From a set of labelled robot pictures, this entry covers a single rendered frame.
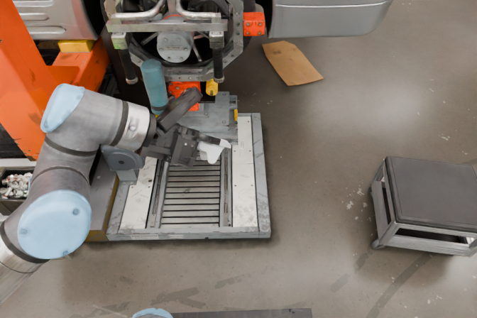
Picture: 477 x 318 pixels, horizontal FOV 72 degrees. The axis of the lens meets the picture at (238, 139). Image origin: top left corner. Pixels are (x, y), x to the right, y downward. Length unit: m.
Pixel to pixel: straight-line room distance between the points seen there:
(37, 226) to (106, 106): 0.22
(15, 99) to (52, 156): 0.67
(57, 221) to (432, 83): 2.69
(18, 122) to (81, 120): 0.78
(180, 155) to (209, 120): 1.22
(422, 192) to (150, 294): 1.28
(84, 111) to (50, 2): 1.11
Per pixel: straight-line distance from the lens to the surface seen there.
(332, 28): 1.61
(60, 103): 0.61
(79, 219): 0.54
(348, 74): 2.72
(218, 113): 1.94
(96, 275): 1.79
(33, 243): 0.55
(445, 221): 1.62
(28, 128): 1.39
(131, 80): 1.36
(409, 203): 1.60
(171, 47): 1.33
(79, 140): 0.63
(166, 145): 0.70
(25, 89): 1.26
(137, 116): 0.64
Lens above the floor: 1.56
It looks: 48 degrees down
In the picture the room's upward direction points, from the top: straight up
